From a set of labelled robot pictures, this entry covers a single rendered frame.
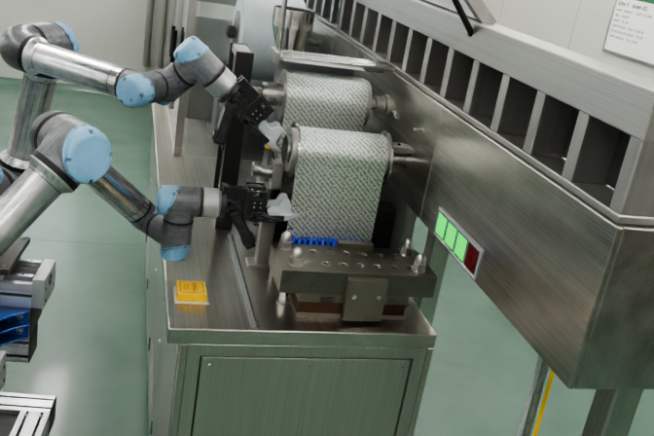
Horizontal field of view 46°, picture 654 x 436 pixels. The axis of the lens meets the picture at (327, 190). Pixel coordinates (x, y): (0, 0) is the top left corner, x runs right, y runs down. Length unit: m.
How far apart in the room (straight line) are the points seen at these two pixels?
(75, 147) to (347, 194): 0.72
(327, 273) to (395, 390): 0.37
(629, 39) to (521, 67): 3.74
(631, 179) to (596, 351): 0.30
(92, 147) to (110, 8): 5.79
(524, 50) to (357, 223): 0.70
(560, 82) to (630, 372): 0.52
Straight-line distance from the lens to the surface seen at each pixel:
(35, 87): 2.19
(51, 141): 1.69
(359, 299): 1.88
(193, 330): 1.79
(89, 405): 3.08
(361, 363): 1.93
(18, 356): 2.39
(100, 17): 7.44
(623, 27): 5.38
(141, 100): 1.81
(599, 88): 1.36
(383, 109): 2.26
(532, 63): 1.55
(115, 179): 1.92
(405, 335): 1.92
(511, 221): 1.55
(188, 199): 1.90
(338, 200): 1.99
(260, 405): 1.94
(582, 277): 1.35
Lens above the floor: 1.80
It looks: 19 degrees down
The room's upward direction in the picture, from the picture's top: 10 degrees clockwise
